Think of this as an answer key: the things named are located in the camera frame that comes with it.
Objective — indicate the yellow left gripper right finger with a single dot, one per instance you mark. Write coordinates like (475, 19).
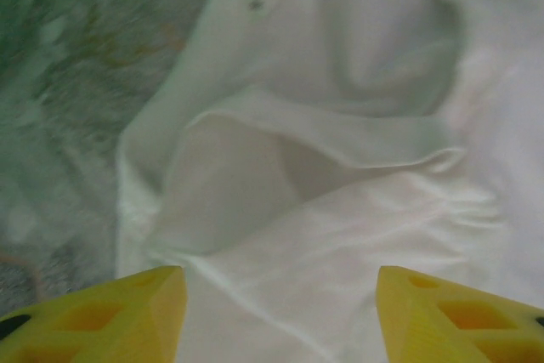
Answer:
(459, 329)

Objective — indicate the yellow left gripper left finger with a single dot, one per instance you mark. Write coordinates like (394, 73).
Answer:
(106, 324)

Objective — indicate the white t-shirt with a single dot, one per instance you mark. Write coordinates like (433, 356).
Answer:
(340, 61)

